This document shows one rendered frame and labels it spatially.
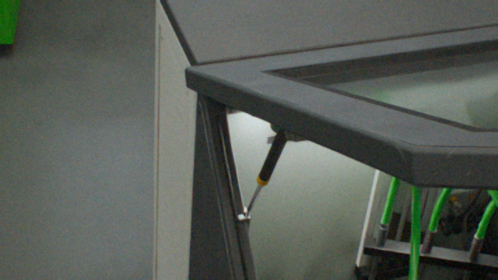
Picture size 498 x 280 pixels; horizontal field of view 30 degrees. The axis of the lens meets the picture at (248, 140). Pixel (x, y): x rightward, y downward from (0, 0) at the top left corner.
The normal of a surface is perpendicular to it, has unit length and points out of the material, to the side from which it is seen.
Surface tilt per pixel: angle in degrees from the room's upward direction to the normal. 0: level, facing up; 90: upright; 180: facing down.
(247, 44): 0
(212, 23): 0
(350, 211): 90
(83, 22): 0
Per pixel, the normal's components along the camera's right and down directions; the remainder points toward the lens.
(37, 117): 0.07, -0.77
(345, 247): 0.32, 0.63
